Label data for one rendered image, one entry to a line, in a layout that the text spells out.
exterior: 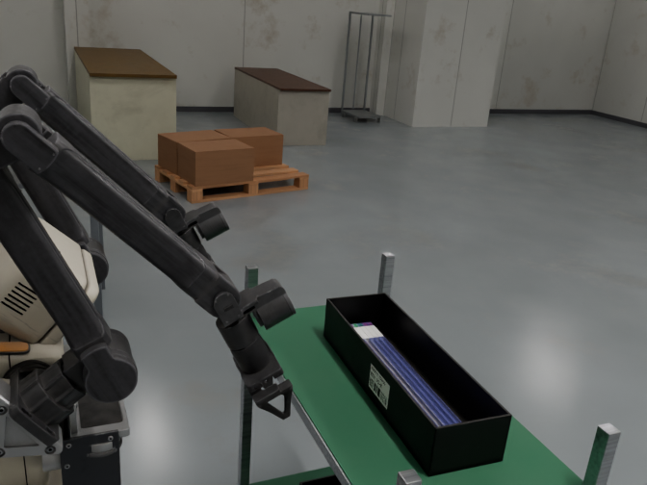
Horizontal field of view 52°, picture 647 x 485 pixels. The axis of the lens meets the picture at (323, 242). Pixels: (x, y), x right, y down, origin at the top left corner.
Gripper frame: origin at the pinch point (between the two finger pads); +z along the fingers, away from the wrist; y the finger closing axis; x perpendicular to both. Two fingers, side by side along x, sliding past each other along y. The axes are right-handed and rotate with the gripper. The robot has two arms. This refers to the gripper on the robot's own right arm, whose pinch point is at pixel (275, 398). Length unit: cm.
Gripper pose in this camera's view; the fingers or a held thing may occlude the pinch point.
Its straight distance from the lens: 122.0
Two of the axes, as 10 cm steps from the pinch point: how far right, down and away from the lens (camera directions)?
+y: -3.7, -3.5, 8.6
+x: -8.6, 4.7, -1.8
